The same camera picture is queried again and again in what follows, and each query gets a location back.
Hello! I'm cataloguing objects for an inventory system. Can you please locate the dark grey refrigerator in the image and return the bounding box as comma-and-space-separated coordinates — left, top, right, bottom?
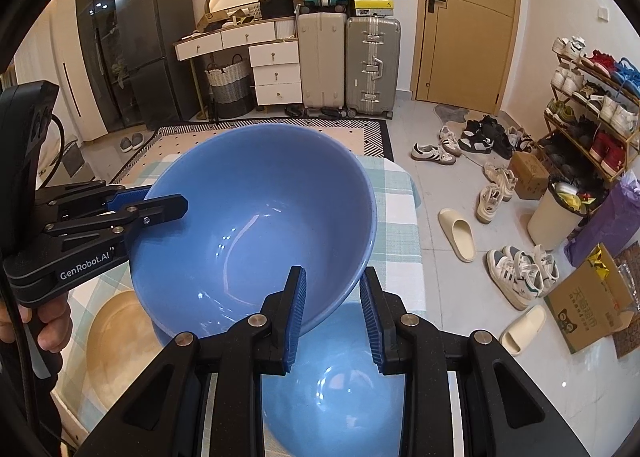
115, 0, 201, 130

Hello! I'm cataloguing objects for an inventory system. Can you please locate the brown patterned doormat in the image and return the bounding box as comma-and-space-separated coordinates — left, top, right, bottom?
612, 247, 640, 358

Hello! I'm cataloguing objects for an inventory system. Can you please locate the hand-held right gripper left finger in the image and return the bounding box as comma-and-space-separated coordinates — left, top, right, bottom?
87, 264, 308, 457

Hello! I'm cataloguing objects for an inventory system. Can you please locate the blue bowl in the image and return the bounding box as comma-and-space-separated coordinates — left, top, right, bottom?
150, 304, 408, 457
131, 125, 378, 340

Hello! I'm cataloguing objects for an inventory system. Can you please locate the dark glass cabinet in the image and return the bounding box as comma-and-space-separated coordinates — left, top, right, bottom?
75, 0, 136, 135

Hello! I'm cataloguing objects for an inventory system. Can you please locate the green plaid tablecloth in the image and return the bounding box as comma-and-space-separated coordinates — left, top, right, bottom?
52, 157, 426, 438

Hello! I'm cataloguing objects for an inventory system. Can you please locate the row of racked shoes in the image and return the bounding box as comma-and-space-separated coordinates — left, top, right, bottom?
550, 36, 640, 178

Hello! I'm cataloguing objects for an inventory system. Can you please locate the woven laundry basket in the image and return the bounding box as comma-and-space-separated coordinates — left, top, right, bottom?
204, 53, 253, 118

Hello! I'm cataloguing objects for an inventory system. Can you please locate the black storage box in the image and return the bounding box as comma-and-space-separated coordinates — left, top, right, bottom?
259, 0, 301, 20

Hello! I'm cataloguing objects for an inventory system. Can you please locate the wooden door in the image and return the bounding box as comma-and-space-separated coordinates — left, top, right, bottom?
410, 0, 523, 115

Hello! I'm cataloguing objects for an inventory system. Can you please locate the white vanity desk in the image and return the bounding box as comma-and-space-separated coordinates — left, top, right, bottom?
172, 17, 303, 108

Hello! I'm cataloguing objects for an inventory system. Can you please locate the small plain cardboard box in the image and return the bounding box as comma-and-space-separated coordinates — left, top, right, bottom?
507, 151, 551, 200

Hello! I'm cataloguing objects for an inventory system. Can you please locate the white trash bin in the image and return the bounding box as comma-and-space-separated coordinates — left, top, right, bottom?
527, 176, 608, 252

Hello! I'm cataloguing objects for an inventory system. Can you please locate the large printed cardboard box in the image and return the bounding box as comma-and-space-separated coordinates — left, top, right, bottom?
545, 243, 638, 354

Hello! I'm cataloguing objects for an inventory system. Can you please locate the cream round plate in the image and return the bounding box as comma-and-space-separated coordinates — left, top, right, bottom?
85, 289, 168, 405

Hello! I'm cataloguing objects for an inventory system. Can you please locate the grey fluffy mat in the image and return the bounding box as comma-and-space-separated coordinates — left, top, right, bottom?
432, 104, 468, 122

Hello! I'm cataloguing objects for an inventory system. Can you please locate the beige suitcase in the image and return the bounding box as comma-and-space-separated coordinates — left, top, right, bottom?
296, 12, 348, 110

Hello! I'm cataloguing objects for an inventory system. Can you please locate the purple plastic bag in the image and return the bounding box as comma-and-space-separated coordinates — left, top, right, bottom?
564, 172, 640, 268

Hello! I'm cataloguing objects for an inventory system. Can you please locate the person's left hand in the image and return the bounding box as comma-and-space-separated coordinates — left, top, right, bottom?
0, 293, 74, 354

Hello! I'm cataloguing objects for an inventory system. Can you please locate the yellow and black shoe box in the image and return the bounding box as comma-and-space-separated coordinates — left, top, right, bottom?
350, 0, 396, 18

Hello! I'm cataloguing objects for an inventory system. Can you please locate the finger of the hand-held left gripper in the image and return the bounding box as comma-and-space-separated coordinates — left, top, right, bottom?
45, 193, 189, 244
47, 181, 151, 214

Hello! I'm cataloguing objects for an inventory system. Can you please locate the scattered sneakers group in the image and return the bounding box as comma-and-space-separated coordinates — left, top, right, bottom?
410, 114, 561, 313

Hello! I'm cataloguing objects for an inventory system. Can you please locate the metal shoe rack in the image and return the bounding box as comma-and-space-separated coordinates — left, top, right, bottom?
542, 37, 640, 182

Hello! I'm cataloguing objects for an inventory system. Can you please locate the white wardrobe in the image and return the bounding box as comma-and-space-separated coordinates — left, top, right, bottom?
47, 0, 96, 138

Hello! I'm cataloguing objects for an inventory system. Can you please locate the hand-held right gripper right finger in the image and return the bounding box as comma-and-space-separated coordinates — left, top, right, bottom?
359, 266, 591, 457

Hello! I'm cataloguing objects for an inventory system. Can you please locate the cream slide sandal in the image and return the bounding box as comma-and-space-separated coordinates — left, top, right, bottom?
437, 208, 476, 264
500, 305, 548, 355

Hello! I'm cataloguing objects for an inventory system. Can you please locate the small open cardboard box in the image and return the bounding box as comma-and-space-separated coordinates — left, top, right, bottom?
196, 11, 226, 32

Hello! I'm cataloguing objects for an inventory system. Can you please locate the silver suitcase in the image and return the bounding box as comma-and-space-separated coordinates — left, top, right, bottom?
345, 16, 402, 118

